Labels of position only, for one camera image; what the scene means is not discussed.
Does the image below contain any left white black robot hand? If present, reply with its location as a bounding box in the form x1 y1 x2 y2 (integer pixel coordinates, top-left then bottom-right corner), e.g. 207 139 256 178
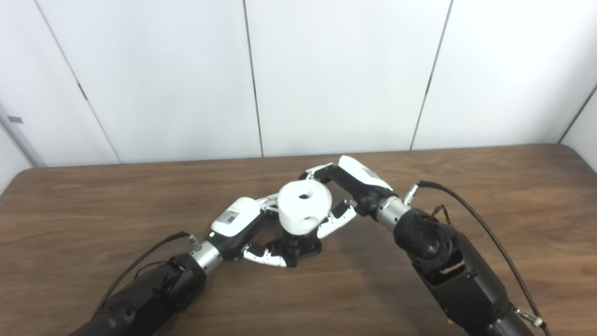
189 194 290 276

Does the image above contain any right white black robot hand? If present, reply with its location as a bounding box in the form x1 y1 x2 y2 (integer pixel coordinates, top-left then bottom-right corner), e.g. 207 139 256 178
298 155 413 239

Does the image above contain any round white plastic piece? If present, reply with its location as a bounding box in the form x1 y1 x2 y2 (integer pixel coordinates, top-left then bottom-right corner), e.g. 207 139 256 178
278 180 333 235

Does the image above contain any black plastic holder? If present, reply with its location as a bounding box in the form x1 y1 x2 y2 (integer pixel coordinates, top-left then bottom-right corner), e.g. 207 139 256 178
266 233 322 268

